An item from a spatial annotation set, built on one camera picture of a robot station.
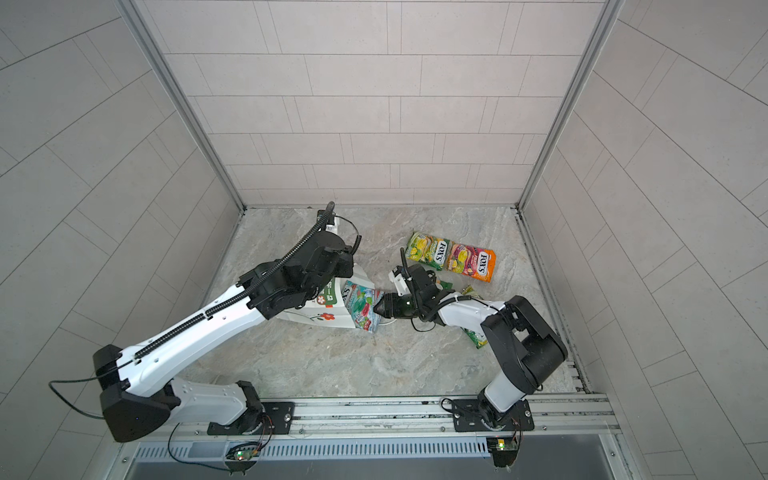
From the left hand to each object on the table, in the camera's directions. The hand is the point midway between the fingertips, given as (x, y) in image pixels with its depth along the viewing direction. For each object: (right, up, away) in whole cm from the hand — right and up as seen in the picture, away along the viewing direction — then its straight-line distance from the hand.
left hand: (358, 246), depth 70 cm
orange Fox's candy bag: (+34, -6, +27) cm, 44 cm away
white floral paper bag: (-8, -15, +4) cm, 18 cm away
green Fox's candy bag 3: (+31, -26, +13) cm, 42 cm away
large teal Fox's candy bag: (-1, -17, +17) cm, 24 cm away
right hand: (+4, -20, +16) cm, 25 cm away
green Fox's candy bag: (+19, -3, +31) cm, 36 cm away
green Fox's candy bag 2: (+25, -14, +23) cm, 36 cm away
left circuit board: (-24, -45, -6) cm, 51 cm away
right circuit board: (+34, -47, -2) cm, 58 cm away
